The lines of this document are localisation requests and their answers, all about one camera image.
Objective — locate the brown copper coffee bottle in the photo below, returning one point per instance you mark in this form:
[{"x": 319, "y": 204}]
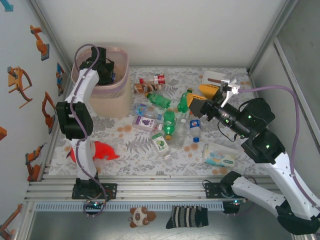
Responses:
[{"x": 145, "y": 88}]

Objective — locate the wet wipes pack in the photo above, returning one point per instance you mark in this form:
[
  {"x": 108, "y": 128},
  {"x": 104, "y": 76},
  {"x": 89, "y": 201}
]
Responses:
[{"x": 220, "y": 160}]

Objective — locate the purple grape label bottle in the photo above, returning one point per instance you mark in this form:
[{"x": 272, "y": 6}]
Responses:
[{"x": 146, "y": 122}]

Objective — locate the small controller board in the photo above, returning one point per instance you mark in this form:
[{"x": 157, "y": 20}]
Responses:
[
  {"x": 230, "y": 208},
  {"x": 94, "y": 205}
]

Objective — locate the clear bottle white cap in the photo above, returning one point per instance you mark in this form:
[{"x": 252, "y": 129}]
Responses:
[{"x": 180, "y": 135}]

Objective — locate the green plastic soda bottle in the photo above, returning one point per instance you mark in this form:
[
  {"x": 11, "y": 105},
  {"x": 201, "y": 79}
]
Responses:
[
  {"x": 168, "y": 122},
  {"x": 183, "y": 101},
  {"x": 160, "y": 100}
]

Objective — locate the orange claw wall sticker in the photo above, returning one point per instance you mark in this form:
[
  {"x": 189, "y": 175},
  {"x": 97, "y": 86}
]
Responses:
[{"x": 15, "y": 82}]

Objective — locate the red cap clear bottle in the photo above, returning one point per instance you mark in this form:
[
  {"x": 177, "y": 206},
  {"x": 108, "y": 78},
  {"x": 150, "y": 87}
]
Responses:
[{"x": 158, "y": 79}]

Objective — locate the beige plastic waste bin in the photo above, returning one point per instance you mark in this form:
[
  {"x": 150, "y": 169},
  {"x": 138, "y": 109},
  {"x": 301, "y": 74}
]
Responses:
[{"x": 112, "y": 105}]

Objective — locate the aluminium frame post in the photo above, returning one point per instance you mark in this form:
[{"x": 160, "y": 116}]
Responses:
[
  {"x": 272, "y": 37},
  {"x": 45, "y": 22}
]

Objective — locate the black white striped sock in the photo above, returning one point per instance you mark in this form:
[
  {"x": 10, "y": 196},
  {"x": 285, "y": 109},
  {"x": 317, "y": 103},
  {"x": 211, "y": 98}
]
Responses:
[{"x": 187, "y": 217}]

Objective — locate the brown white panda plush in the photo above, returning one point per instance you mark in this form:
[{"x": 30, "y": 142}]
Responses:
[{"x": 141, "y": 217}]

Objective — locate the pink waste bin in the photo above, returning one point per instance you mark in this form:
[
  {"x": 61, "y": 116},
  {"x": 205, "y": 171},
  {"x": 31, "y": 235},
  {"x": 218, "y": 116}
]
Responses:
[{"x": 120, "y": 87}]

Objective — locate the white pink tissue box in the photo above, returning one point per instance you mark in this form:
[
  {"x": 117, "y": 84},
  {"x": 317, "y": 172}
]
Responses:
[{"x": 212, "y": 76}]

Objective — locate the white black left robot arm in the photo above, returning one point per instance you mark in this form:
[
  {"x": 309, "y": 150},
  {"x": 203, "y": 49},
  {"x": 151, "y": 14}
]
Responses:
[{"x": 82, "y": 85}]

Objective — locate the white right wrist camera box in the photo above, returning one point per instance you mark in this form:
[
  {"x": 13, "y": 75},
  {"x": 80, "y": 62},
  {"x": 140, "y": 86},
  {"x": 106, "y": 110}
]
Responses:
[{"x": 230, "y": 86}]

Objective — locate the pepsi logo blue bottle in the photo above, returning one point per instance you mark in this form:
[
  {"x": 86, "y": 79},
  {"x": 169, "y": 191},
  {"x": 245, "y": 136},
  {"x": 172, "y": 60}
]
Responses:
[{"x": 195, "y": 125}]

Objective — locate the blue cartoon label bottle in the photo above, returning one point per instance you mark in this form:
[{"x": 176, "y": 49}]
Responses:
[{"x": 141, "y": 108}]

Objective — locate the floral patterned tablecloth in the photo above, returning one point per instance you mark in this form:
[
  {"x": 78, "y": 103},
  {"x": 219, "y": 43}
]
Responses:
[{"x": 155, "y": 165}]

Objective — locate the orange block wall sticker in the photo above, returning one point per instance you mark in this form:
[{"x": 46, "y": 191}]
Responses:
[{"x": 2, "y": 133}]

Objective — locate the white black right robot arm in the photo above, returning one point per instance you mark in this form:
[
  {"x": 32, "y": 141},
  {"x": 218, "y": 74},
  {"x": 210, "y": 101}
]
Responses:
[{"x": 280, "y": 172}]

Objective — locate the red shark plush toy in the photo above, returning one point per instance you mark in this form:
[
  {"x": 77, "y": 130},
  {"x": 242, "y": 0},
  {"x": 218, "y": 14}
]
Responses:
[{"x": 105, "y": 151}]

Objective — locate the lime label clear bottle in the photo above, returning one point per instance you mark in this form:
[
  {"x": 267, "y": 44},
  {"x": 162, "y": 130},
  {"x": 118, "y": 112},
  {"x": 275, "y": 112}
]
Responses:
[{"x": 160, "y": 143}]

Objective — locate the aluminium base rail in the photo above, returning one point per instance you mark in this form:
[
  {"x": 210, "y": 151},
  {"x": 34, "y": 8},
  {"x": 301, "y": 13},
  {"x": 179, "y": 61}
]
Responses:
[{"x": 162, "y": 192}]

